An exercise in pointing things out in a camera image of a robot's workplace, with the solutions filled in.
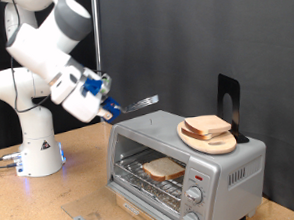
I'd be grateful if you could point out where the silver toaster oven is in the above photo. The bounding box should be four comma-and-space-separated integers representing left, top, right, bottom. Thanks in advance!
98, 0, 294, 220
101, 103, 272, 220

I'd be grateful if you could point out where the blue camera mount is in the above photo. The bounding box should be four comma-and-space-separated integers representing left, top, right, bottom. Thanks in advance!
83, 77, 104, 97

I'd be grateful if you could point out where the black spatula with blue block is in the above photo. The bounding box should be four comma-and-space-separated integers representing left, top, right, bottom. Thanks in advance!
100, 93, 162, 123

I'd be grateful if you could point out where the black camera cable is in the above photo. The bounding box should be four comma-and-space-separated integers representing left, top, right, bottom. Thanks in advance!
6, 0, 51, 114

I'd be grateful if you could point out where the wire oven rack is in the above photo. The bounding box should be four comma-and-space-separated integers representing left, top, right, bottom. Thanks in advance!
112, 146, 190, 215

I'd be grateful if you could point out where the round wooden cutting board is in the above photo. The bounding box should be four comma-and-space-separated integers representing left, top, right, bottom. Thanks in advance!
176, 118, 238, 158

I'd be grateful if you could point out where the vertical metal pole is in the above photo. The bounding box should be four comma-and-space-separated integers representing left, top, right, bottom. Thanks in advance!
90, 0, 107, 123

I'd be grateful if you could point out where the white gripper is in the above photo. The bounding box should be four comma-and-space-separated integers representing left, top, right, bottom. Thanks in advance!
59, 66, 115, 125

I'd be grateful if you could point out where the white bread slice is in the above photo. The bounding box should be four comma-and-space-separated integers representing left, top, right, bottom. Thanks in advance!
180, 124, 223, 143
142, 155, 186, 183
183, 113, 233, 138

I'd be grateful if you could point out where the black metal bookend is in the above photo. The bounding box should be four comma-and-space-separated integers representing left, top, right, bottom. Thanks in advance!
214, 71, 250, 146

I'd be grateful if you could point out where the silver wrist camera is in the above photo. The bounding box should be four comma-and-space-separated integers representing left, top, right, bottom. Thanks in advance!
98, 72, 114, 95

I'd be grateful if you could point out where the black base cable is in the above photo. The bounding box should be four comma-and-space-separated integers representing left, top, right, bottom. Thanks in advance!
0, 151, 23, 162
0, 161, 21, 169

